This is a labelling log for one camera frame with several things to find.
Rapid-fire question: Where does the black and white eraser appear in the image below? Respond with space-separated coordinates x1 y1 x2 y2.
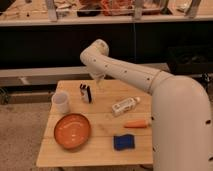
80 84 92 103

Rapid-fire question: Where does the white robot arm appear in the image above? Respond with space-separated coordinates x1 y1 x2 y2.
80 39 213 171

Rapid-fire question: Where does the white plastic bottle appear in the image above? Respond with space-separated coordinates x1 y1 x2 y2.
112 97 140 116

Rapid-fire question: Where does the translucent plastic cup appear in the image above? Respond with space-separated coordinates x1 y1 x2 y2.
51 91 70 114

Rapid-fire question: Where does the orange carrot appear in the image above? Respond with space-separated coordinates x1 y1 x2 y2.
124 120 150 128

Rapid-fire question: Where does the orange bowl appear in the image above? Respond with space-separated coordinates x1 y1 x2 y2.
54 113 91 149

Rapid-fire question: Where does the blue sponge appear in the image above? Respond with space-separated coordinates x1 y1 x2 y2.
113 134 135 150

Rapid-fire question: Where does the dark storage bin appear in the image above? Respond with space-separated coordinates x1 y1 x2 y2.
167 46 213 75

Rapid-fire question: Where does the blue hanging cable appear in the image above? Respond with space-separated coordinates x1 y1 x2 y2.
132 18 138 66

